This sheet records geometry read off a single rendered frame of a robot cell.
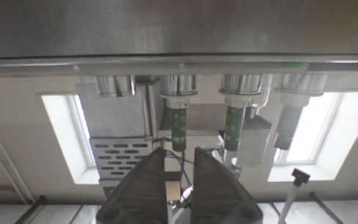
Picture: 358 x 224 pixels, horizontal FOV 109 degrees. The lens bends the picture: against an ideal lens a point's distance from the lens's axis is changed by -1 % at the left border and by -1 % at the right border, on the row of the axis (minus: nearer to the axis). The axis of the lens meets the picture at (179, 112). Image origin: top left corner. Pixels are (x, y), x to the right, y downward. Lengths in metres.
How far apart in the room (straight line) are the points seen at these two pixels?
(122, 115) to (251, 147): 0.37
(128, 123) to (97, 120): 0.07
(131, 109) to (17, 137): 2.94
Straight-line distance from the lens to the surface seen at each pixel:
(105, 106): 0.35
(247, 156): 0.47
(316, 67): 0.26
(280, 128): 0.34
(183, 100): 0.23
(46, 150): 3.02
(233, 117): 0.27
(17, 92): 2.78
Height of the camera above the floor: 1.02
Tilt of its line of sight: 20 degrees up
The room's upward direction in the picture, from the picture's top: 179 degrees clockwise
